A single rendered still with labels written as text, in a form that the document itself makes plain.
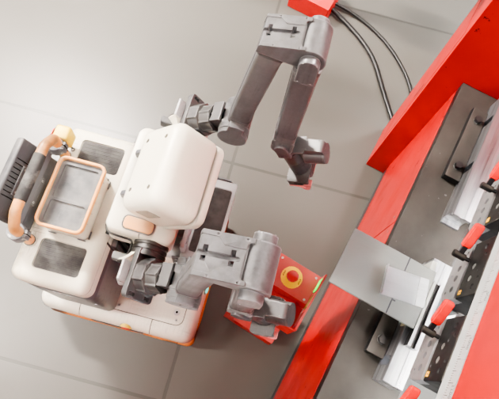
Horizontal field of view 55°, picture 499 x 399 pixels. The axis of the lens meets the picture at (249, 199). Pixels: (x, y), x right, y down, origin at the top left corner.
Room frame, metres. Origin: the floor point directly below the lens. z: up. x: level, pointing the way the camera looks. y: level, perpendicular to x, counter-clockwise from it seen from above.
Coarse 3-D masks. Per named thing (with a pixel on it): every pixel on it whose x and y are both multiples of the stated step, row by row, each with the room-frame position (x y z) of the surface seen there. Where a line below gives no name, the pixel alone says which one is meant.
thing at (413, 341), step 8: (440, 288) 0.35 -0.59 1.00; (432, 296) 0.32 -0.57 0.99; (432, 304) 0.30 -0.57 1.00; (432, 312) 0.28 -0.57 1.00; (424, 320) 0.25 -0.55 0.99; (416, 328) 0.22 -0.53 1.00; (408, 336) 0.20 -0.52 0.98; (416, 336) 0.20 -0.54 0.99; (408, 344) 0.17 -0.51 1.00; (416, 344) 0.18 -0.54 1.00
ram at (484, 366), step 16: (496, 240) 0.40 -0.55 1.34; (480, 288) 0.28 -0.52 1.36; (496, 288) 0.27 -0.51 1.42; (496, 304) 0.23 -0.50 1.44; (480, 320) 0.20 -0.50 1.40; (496, 320) 0.19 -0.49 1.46; (464, 336) 0.17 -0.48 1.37; (480, 336) 0.16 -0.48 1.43; (496, 336) 0.16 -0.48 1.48; (480, 352) 0.13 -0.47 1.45; (496, 352) 0.13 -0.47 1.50; (448, 368) 0.10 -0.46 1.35; (464, 368) 0.10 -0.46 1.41; (480, 368) 0.10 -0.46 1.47; (496, 368) 0.10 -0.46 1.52; (464, 384) 0.07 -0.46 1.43; (480, 384) 0.07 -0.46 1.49; (496, 384) 0.08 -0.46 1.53
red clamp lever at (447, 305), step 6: (444, 300) 0.24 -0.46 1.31; (444, 306) 0.23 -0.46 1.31; (450, 306) 0.23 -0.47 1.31; (438, 312) 0.22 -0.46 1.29; (444, 312) 0.22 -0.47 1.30; (450, 312) 0.22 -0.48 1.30; (432, 318) 0.20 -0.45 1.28; (438, 318) 0.21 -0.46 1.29; (444, 318) 0.21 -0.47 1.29; (432, 324) 0.19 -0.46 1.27; (438, 324) 0.20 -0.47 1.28; (426, 330) 0.18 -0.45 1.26; (432, 330) 0.18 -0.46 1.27; (432, 336) 0.17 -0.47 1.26; (438, 336) 0.17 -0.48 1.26
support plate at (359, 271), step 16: (352, 240) 0.43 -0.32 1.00; (368, 240) 0.44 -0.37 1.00; (352, 256) 0.38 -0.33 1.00; (368, 256) 0.39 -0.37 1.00; (384, 256) 0.40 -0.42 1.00; (400, 256) 0.41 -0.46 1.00; (336, 272) 0.32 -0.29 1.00; (352, 272) 0.33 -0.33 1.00; (368, 272) 0.35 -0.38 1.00; (416, 272) 0.38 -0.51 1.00; (432, 272) 0.39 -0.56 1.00; (352, 288) 0.29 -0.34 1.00; (368, 288) 0.30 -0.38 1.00; (384, 304) 0.27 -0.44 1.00; (400, 304) 0.28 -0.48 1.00; (400, 320) 0.23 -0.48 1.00; (416, 320) 0.24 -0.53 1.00
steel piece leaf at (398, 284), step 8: (384, 272) 0.36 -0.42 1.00; (392, 272) 0.36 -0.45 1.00; (400, 272) 0.37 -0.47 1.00; (408, 272) 0.37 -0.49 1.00; (384, 280) 0.33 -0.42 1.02; (392, 280) 0.34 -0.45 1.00; (400, 280) 0.34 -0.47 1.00; (408, 280) 0.35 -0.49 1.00; (416, 280) 0.35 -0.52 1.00; (384, 288) 0.31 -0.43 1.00; (392, 288) 0.32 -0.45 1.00; (400, 288) 0.32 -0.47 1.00; (408, 288) 0.33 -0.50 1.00; (416, 288) 0.33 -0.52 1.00; (392, 296) 0.29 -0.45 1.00; (400, 296) 0.30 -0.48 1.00; (408, 296) 0.30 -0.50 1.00; (416, 296) 0.31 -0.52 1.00
